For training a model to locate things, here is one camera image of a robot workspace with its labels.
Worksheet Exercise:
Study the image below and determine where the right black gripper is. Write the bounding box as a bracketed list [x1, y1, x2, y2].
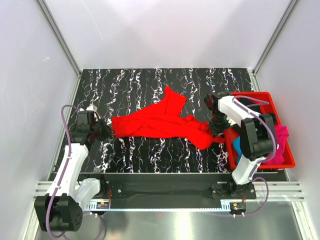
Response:
[207, 111, 234, 139]

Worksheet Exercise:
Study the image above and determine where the red t shirt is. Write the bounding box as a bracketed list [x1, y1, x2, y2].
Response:
[112, 86, 225, 150]

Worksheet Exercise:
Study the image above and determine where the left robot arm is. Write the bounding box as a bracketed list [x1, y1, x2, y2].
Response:
[34, 108, 113, 238]

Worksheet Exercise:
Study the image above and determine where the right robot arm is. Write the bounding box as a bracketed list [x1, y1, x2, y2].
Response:
[204, 92, 277, 199]

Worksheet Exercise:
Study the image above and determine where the blue t shirt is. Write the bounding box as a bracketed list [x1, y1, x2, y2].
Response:
[232, 136, 243, 164]

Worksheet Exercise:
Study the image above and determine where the black t shirt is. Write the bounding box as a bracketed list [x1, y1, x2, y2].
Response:
[238, 98, 261, 113]

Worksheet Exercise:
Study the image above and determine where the pink t shirt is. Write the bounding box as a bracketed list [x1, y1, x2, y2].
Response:
[262, 124, 290, 166]

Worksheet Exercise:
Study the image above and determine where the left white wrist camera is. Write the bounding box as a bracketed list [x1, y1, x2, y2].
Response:
[86, 104, 98, 112]

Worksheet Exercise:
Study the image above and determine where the right aluminium frame post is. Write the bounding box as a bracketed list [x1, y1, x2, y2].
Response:
[252, 0, 300, 76]

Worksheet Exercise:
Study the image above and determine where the aluminium frame post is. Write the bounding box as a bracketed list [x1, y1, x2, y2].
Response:
[252, 0, 300, 76]
[34, 0, 82, 78]

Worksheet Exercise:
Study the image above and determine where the aluminium rail with cable duct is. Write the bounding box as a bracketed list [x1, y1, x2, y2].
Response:
[32, 181, 306, 213]

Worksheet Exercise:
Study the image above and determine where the left aluminium frame post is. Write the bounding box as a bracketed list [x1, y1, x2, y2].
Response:
[34, 0, 82, 78]

